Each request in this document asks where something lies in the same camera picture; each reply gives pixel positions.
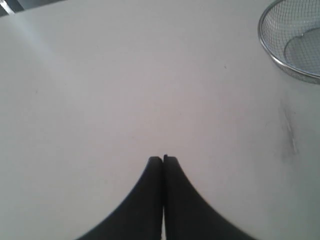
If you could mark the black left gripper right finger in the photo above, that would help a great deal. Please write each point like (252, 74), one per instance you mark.
(187, 216)

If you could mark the steel wire mesh basket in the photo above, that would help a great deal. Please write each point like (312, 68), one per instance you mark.
(289, 32)

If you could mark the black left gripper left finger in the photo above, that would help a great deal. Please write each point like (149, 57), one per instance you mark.
(140, 215)

